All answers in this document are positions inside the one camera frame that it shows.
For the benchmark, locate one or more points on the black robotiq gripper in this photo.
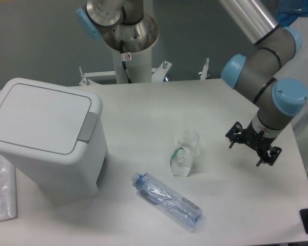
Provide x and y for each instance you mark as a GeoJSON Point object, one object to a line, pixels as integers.
{"type": "Point", "coordinates": [256, 141]}

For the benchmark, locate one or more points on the white push-button trash can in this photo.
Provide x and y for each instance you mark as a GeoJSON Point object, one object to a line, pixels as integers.
{"type": "Point", "coordinates": [54, 135]}

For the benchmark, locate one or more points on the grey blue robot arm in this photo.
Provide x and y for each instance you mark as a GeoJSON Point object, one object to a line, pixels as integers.
{"type": "Point", "coordinates": [278, 101]}

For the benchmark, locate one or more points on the crumpled clear plastic wrapper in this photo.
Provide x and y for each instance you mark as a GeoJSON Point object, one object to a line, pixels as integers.
{"type": "Point", "coordinates": [185, 153]}

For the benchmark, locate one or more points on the metal clamp bolt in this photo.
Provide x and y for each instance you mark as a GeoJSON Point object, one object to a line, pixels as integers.
{"type": "Point", "coordinates": [204, 73]}

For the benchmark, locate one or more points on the clear blue plastic bottle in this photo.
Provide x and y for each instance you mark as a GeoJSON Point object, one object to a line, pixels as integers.
{"type": "Point", "coordinates": [179, 207]}

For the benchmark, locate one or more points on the blue water jug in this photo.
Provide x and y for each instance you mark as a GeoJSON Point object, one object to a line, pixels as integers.
{"type": "Point", "coordinates": [288, 11]}

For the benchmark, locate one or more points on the clear plastic document sleeve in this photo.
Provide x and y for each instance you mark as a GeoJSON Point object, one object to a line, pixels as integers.
{"type": "Point", "coordinates": [8, 194]}

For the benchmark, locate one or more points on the white metal mounting bracket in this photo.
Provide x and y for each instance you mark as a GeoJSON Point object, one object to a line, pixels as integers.
{"type": "Point", "coordinates": [127, 75]}

